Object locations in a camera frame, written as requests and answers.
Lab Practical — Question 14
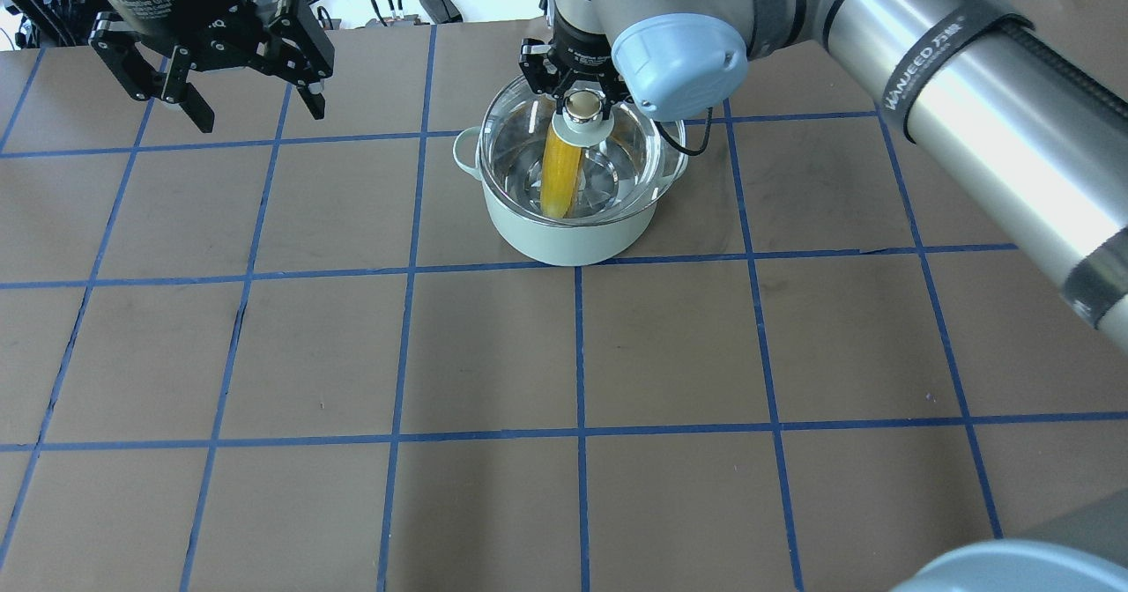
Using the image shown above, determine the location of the brown paper table cover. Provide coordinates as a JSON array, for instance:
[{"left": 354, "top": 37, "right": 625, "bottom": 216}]
[{"left": 1, "top": 23, "right": 1125, "bottom": 591}]

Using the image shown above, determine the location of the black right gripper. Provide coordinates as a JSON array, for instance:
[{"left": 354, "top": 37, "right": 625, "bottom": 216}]
[{"left": 518, "top": 19, "right": 631, "bottom": 125}]

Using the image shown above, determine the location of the yellow corn cob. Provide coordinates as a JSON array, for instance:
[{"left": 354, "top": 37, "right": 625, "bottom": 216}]
[{"left": 540, "top": 120, "right": 583, "bottom": 218}]

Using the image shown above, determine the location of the glass pot lid with knob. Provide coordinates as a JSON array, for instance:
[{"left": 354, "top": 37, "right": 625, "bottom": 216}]
[{"left": 476, "top": 78, "right": 688, "bottom": 227}]

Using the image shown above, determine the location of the white metal cooking pot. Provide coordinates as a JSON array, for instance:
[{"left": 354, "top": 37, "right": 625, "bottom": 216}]
[{"left": 456, "top": 78, "right": 688, "bottom": 267}]

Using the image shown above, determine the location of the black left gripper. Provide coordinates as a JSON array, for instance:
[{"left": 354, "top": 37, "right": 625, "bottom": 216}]
[{"left": 89, "top": 0, "right": 335, "bottom": 134}]

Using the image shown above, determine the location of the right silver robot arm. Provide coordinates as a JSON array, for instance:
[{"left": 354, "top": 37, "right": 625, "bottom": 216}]
[{"left": 521, "top": 0, "right": 1125, "bottom": 347}]

